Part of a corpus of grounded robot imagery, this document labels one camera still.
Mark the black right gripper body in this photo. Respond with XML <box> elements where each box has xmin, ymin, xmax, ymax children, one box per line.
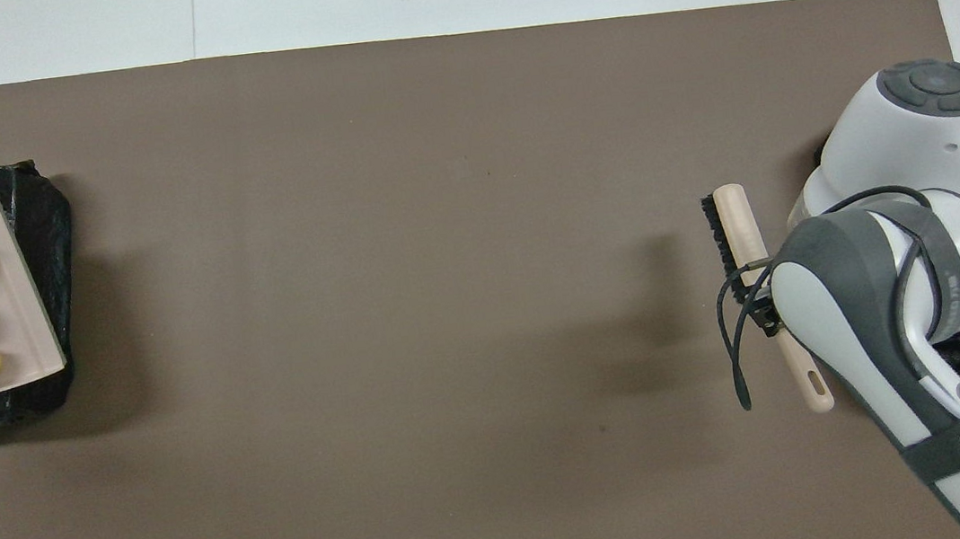
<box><xmin>745</xmin><ymin>263</ymin><xmax>792</xmax><ymax>341</ymax></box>

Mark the beige brush with black bristles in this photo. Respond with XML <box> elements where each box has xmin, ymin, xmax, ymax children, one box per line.
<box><xmin>699</xmin><ymin>175</ymin><xmax>837</xmax><ymax>425</ymax></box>

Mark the brown table mat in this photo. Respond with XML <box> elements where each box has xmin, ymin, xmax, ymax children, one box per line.
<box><xmin>0</xmin><ymin>0</ymin><xmax>960</xmax><ymax>539</ymax></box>

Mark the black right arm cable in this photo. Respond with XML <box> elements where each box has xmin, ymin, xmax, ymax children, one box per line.
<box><xmin>704</xmin><ymin>182</ymin><xmax>956</xmax><ymax>414</ymax></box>

